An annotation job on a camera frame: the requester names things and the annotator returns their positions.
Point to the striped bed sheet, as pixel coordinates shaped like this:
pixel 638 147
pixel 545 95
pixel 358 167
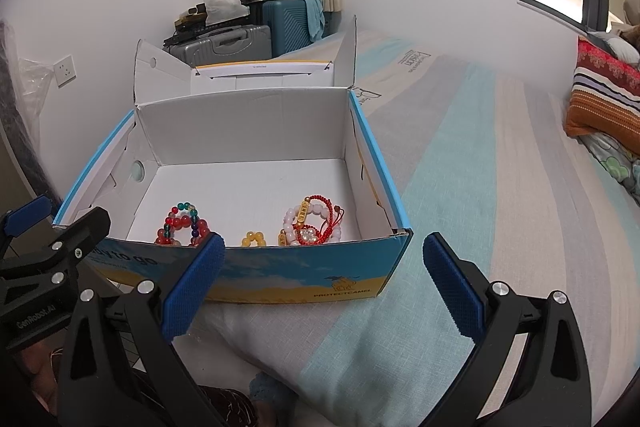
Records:
pixel 475 157

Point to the teal cloth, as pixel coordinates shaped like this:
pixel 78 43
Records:
pixel 314 19

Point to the white plastic bag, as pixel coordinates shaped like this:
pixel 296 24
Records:
pixel 225 4

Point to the grey upright panel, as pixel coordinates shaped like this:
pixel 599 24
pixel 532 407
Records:
pixel 15 107

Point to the floral quilt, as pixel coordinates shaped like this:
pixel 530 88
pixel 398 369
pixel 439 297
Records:
pixel 615 167

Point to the striped orange pillow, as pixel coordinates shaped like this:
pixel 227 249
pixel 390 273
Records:
pixel 605 97

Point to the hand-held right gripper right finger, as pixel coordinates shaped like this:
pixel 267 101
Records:
pixel 455 287

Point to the blue hard suitcase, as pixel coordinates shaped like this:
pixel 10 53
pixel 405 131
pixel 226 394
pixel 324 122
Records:
pixel 285 27

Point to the white wall socket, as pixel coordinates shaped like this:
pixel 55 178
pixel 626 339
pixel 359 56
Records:
pixel 64 71

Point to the grey hard suitcase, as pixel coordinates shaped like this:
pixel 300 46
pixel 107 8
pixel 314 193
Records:
pixel 225 47

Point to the rumpled cloth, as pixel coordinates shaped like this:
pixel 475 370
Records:
pixel 622 47

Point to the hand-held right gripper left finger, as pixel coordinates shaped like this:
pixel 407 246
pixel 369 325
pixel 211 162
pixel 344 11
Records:
pixel 195 287

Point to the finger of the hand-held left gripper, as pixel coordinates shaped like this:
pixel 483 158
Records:
pixel 75 234
pixel 30 212

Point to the blue yellow cardboard box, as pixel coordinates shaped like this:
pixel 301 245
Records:
pixel 300 277

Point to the dark red printed clothing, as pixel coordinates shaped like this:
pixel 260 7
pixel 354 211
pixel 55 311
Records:
pixel 220 407

